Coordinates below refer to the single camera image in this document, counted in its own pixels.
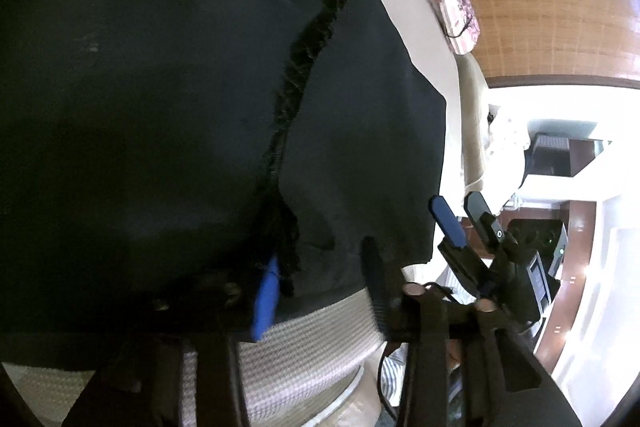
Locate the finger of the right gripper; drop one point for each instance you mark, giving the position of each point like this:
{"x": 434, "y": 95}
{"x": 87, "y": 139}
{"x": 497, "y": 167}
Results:
{"x": 447, "y": 222}
{"x": 484, "y": 221}

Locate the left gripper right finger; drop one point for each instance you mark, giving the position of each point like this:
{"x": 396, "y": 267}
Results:
{"x": 382, "y": 288}

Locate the white woven mattress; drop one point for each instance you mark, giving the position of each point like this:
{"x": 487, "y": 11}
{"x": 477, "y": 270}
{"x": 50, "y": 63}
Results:
{"x": 310, "y": 351}

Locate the black pants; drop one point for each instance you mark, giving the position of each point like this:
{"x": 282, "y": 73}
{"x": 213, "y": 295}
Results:
{"x": 150, "y": 106}

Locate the dark wooden furniture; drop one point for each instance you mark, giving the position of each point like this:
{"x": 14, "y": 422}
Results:
{"x": 556, "y": 212}

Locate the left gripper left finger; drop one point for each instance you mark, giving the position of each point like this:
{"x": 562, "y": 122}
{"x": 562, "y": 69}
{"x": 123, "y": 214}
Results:
{"x": 266, "y": 301}

